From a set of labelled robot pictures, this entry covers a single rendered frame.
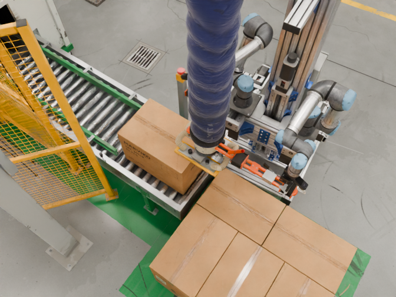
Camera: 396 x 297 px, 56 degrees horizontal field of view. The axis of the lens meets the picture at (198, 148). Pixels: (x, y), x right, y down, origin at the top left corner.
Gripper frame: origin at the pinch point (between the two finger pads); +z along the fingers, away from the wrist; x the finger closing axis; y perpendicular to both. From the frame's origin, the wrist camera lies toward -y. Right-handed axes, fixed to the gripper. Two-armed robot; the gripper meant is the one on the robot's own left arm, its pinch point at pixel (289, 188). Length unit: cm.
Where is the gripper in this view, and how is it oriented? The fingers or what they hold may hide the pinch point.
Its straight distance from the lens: 234.1
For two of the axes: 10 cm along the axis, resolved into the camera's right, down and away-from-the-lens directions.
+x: -5.9, 7.0, -4.0
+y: -8.1, -5.1, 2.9
